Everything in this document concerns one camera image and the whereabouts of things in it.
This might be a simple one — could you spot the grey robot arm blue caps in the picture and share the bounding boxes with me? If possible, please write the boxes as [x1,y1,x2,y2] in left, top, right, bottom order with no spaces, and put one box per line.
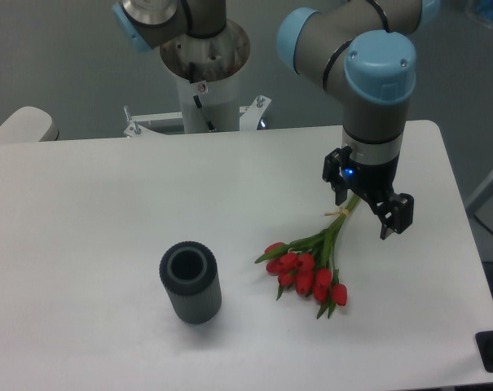
[112,1,441,238]

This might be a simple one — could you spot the white pedestal base frame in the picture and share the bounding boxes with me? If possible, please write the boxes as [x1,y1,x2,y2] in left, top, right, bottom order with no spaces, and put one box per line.
[123,94,272,138]

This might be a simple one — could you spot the dark grey ribbed vase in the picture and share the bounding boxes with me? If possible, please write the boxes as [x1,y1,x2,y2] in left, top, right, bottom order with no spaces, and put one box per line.
[159,241,222,325]

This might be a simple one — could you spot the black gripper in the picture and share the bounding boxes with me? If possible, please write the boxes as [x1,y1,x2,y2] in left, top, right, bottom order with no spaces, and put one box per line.
[322,146,414,240]

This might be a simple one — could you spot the black pedestal cable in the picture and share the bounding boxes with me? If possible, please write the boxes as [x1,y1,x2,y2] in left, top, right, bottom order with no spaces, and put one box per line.
[192,94,218,134]

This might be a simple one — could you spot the beige chair armrest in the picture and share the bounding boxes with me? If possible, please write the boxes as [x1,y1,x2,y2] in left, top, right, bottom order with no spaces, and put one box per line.
[0,106,59,145]

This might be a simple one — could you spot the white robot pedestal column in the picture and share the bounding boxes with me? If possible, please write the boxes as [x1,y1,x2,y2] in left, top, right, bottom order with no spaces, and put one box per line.
[159,20,250,134]

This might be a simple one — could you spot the black cable grommet box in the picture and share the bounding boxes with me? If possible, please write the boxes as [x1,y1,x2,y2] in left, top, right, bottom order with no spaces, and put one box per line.
[475,331,493,373]

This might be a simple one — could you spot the red tulip bouquet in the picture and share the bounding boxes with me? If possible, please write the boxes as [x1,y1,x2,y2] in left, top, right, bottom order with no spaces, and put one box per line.
[255,195,360,319]

